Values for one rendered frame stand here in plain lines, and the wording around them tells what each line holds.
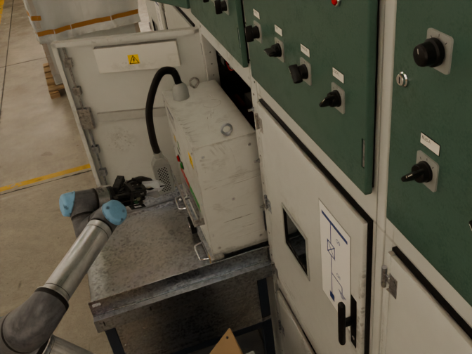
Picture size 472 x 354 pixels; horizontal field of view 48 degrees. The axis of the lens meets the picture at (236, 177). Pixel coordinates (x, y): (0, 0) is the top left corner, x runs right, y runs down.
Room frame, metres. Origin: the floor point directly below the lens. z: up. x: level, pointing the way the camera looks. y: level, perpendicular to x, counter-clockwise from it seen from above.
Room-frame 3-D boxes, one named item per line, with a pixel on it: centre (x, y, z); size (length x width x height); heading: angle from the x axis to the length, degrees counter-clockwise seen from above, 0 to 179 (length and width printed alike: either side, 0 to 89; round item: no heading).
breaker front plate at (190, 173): (1.72, 0.19, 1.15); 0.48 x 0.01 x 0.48; 14
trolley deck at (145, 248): (1.69, 0.32, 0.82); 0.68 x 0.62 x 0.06; 104
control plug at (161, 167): (1.91, 0.31, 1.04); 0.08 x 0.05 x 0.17; 104
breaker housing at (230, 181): (1.78, -0.06, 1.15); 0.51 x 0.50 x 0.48; 104
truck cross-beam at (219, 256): (1.72, 0.17, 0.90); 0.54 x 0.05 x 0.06; 14
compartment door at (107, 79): (2.16, 0.36, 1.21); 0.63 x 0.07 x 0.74; 83
